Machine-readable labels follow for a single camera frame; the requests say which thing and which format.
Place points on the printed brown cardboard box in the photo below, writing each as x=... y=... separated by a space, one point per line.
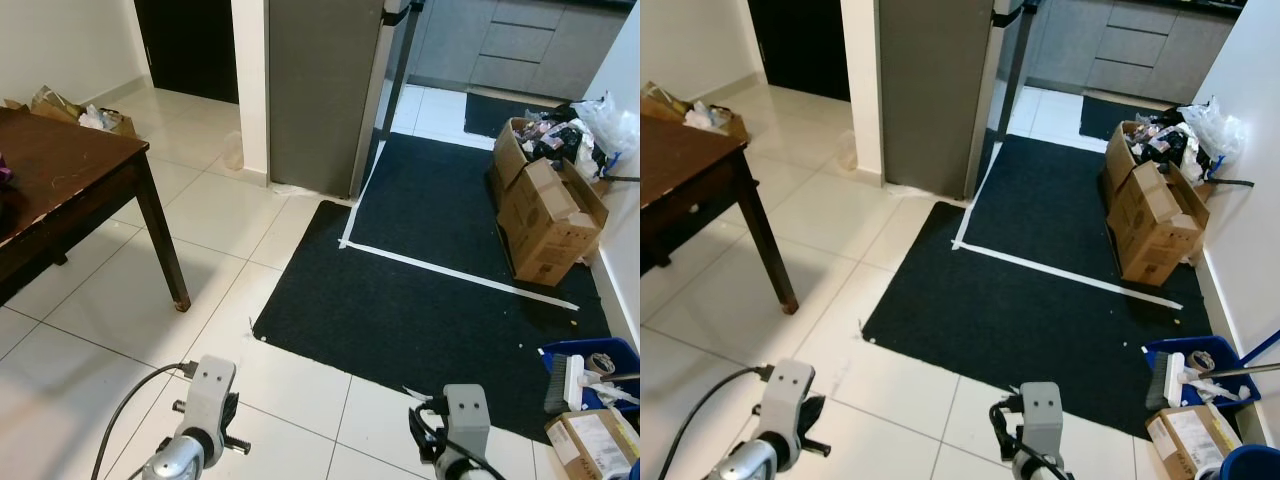
x=545 y=230
x=1150 y=230

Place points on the small dark kitchen mat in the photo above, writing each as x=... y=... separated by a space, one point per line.
x=495 y=115
x=1105 y=118

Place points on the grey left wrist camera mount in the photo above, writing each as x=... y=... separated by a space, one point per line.
x=210 y=390
x=785 y=395

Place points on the grey kitchen cabinet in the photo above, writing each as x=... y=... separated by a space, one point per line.
x=520 y=40
x=1130 y=40

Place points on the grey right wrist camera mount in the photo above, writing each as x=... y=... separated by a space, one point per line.
x=467 y=415
x=1042 y=410

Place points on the white plastic bag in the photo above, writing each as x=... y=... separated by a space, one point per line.
x=610 y=125
x=1220 y=128

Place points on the open cardboard box with rubbish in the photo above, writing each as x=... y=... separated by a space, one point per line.
x=512 y=150
x=1125 y=150

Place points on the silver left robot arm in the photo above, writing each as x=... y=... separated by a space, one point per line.
x=745 y=465
x=175 y=462

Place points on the blue dustpan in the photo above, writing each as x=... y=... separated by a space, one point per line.
x=1205 y=350
x=610 y=355

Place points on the dark wooden table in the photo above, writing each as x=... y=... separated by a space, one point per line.
x=60 y=170
x=690 y=160

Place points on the black floor mat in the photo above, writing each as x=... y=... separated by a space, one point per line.
x=1030 y=300
x=430 y=300

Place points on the grey refrigerator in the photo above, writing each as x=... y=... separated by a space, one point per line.
x=930 y=90
x=320 y=90

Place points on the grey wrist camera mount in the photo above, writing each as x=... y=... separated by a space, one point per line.
x=210 y=390
x=785 y=395
x=1042 y=410
x=467 y=415

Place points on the cardboard box with white label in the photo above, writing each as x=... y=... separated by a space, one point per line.
x=590 y=445
x=1190 y=440

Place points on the dark door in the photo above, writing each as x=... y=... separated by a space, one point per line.
x=190 y=45
x=800 y=45

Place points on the blue plastic bucket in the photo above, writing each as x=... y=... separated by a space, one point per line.
x=1255 y=465

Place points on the clear plastic bottle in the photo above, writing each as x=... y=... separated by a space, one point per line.
x=848 y=150
x=234 y=150

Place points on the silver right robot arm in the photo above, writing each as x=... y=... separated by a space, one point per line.
x=462 y=472
x=1040 y=468

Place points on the white hand brush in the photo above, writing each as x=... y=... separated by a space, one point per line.
x=562 y=385
x=1165 y=380

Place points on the white tape strip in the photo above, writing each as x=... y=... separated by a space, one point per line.
x=1060 y=270
x=450 y=272

